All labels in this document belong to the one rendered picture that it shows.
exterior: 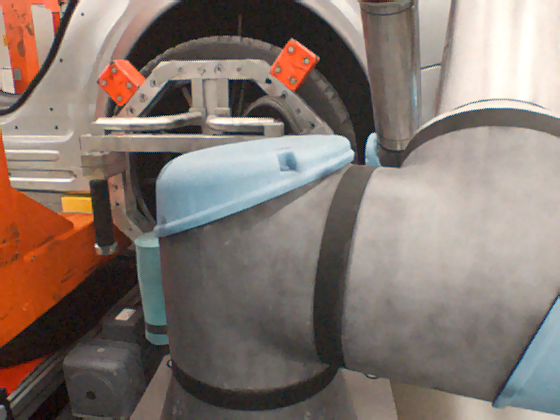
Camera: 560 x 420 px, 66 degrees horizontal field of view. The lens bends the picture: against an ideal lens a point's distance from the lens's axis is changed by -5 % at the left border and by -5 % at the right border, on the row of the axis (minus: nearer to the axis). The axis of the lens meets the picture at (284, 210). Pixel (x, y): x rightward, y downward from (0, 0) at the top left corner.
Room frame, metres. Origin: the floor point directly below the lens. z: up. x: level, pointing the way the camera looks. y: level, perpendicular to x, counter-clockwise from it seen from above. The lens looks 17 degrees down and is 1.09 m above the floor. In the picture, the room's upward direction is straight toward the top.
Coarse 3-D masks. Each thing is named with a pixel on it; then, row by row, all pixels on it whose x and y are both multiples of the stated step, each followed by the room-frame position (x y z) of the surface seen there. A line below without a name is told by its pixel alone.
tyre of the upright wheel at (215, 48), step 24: (192, 48) 1.10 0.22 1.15; (216, 48) 1.09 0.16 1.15; (240, 48) 1.08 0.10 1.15; (264, 48) 1.08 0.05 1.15; (144, 72) 1.12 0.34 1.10; (312, 72) 1.07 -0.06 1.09; (312, 96) 1.06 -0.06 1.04; (336, 96) 1.12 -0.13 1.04; (336, 120) 1.05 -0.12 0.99; (144, 216) 1.12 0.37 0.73
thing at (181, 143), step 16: (80, 144) 0.85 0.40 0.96; (96, 144) 0.84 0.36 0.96; (112, 144) 0.84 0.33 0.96; (128, 144) 0.83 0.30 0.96; (144, 144) 0.83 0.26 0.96; (160, 144) 0.82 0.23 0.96; (176, 144) 0.82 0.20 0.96; (192, 144) 0.82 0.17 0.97; (208, 144) 0.81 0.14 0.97; (224, 144) 0.81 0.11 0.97
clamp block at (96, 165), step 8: (88, 152) 0.83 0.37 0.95; (96, 152) 0.83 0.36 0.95; (104, 152) 0.83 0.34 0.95; (112, 152) 0.85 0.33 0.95; (120, 152) 0.88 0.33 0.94; (88, 160) 0.81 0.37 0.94; (96, 160) 0.81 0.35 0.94; (104, 160) 0.81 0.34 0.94; (112, 160) 0.84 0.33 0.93; (120, 160) 0.87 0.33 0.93; (88, 168) 0.81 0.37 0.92; (96, 168) 0.81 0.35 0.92; (104, 168) 0.81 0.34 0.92; (112, 168) 0.84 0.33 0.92; (120, 168) 0.87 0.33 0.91; (88, 176) 0.81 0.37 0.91; (96, 176) 0.81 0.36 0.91; (104, 176) 0.81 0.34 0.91; (112, 176) 0.84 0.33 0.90
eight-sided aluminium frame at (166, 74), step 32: (160, 64) 1.02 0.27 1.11; (192, 64) 1.01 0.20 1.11; (224, 64) 1.00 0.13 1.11; (256, 64) 0.99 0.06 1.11; (160, 96) 1.07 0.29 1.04; (288, 96) 0.98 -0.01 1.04; (320, 128) 0.97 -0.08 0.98; (128, 160) 1.08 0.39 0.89; (128, 192) 1.08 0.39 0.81; (128, 224) 1.04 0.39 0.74
